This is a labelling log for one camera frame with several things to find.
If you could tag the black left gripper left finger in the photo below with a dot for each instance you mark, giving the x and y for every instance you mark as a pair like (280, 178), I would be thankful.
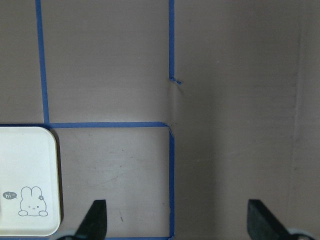
(93, 225)

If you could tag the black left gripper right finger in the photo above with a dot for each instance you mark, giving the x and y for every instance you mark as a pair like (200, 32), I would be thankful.
(262, 224)

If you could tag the cream rabbit tray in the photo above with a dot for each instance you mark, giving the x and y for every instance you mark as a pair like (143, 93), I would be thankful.
(29, 182)

